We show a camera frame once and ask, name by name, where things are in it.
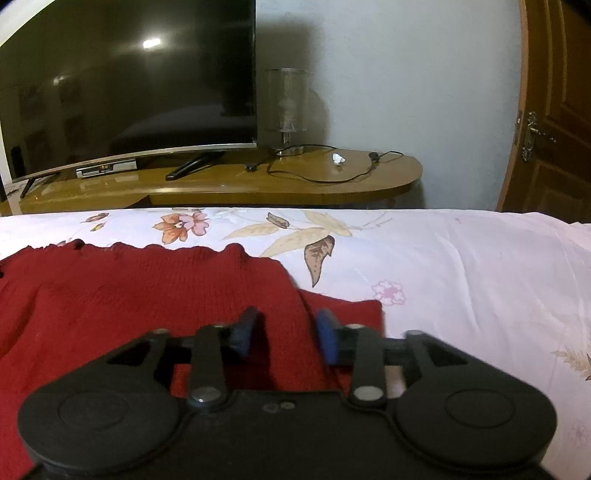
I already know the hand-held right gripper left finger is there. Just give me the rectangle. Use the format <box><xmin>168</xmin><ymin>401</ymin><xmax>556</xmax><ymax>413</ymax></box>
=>
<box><xmin>104</xmin><ymin>307</ymin><xmax>259</xmax><ymax>411</ymax></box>

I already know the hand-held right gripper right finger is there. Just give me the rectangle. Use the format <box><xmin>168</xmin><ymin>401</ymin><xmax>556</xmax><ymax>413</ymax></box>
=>
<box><xmin>314</xmin><ymin>308</ymin><xmax>472</xmax><ymax>411</ymax></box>

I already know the red knitted sweater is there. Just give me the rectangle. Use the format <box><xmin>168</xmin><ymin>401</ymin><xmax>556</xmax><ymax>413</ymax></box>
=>
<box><xmin>0</xmin><ymin>239</ymin><xmax>385</xmax><ymax>469</ymax></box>

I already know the floral white bedsheet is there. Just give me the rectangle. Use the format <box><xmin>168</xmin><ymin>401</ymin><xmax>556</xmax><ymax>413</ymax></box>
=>
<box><xmin>0</xmin><ymin>208</ymin><xmax>591</xmax><ymax>480</ymax></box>

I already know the wooden television cabinet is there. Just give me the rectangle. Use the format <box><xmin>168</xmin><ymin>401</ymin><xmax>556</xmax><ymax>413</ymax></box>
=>
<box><xmin>0</xmin><ymin>148</ymin><xmax>424</xmax><ymax>217</ymax></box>

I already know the silver set-top box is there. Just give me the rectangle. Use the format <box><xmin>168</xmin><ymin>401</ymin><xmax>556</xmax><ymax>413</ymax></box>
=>
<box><xmin>75</xmin><ymin>158</ymin><xmax>140</xmax><ymax>179</ymax></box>

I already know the glass table lamp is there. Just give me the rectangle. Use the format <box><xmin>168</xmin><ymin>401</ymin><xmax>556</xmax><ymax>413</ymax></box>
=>
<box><xmin>262</xmin><ymin>68</ymin><xmax>310</xmax><ymax>157</ymax></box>

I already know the curved black television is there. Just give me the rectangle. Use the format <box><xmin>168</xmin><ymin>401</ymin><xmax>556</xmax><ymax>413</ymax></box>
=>
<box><xmin>0</xmin><ymin>0</ymin><xmax>258</xmax><ymax>198</ymax></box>

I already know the brown wooden door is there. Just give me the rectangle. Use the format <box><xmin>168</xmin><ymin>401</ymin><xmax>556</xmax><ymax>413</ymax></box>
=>
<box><xmin>496</xmin><ymin>0</ymin><xmax>591</xmax><ymax>228</ymax></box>

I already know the black power cable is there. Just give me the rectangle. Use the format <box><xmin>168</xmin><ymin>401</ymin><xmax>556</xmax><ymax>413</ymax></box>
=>
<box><xmin>246</xmin><ymin>150</ymin><xmax>405</xmax><ymax>185</ymax></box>

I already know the metal door handle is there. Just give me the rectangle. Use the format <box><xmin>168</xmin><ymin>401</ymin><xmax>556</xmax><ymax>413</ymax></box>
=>
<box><xmin>521</xmin><ymin>111</ymin><xmax>557</xmax><ymax>162</ymax></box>

